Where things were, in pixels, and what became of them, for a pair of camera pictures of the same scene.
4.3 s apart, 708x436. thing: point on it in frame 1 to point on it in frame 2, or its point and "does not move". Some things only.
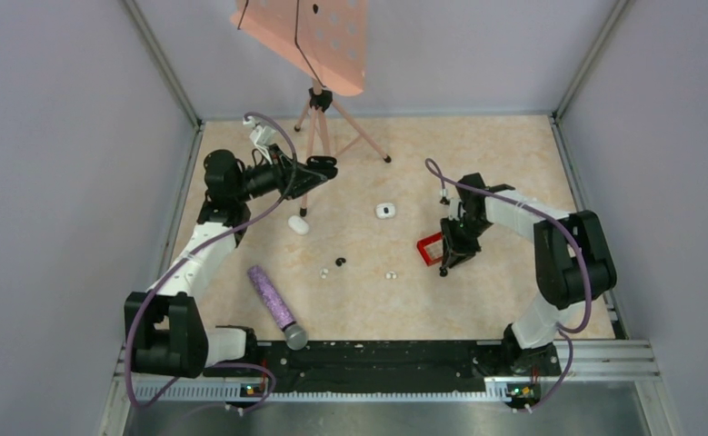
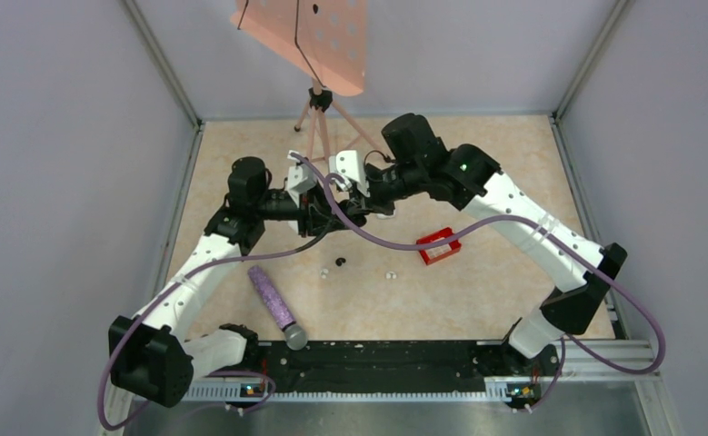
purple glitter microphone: [295, 334] does not move
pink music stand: [326, 39] does not move
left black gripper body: [283, 175] to [307, 216]
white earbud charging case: [385, 211] does not move
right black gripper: [456, 252] to [371, 204]
